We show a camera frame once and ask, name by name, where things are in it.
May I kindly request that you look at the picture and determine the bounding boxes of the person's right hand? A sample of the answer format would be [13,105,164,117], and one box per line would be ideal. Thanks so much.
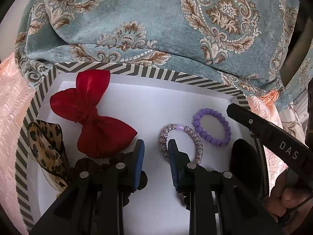
[265,169,313,226]

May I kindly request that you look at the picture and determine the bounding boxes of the pale floral cloth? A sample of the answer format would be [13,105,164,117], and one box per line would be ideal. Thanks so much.
[281,56,313,140]

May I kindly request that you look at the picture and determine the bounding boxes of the striped cardboard box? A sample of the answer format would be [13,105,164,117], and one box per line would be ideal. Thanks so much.
[15,62,267,230]

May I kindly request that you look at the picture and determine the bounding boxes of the glitter hair tie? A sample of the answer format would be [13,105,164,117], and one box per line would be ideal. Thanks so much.
[159,124,203,164]

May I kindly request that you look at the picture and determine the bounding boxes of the blue damask cushion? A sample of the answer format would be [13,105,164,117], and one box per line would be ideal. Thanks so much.
[15,0,301,103]

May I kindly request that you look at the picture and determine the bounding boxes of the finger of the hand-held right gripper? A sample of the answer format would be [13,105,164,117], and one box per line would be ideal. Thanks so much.
[226,103,313,177]

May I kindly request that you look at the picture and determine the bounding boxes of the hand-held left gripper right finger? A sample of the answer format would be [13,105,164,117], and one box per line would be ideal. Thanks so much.
[167,139,284,235]

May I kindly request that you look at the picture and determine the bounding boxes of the purple beaded bracelet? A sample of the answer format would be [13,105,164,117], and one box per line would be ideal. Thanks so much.
[192,108,231,146]

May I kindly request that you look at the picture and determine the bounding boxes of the brown scrunchie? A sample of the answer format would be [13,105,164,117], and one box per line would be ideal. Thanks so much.
[73,152,148,191]

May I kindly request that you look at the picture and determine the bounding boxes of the leopard print ribbon bow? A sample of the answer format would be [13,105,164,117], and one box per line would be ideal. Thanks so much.
[27,119,71,191]

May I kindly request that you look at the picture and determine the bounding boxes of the black scrunchie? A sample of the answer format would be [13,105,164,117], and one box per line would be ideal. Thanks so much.
[231,139,263,199]

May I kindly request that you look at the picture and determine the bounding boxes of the red satin bow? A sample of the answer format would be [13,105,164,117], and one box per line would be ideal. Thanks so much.
[49,70,138,159]

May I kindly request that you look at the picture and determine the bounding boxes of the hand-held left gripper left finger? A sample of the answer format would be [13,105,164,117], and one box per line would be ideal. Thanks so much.
[37,139,145,235]

